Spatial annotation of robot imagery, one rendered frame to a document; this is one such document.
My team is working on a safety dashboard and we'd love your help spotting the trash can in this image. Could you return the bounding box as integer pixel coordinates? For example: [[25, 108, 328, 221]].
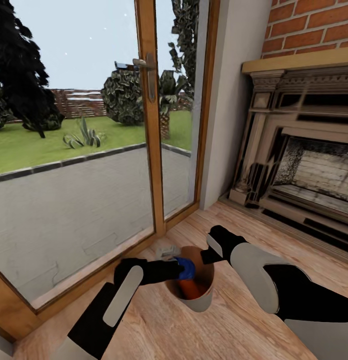
[[164, 245, 215, 313]]

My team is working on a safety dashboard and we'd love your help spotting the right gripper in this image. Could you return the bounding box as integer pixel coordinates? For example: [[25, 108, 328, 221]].
[[201, 248, 224, 265]]

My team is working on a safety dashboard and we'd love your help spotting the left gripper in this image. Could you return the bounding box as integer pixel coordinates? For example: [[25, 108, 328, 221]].
[[153, 260, 185, 283]]

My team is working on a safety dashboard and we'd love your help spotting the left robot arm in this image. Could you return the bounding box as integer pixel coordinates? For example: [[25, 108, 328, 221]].
[[48, 245, 185, 360]]

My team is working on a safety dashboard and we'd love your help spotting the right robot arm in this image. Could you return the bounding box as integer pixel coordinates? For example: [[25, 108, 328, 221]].
[[201, 225, 348, 360]]

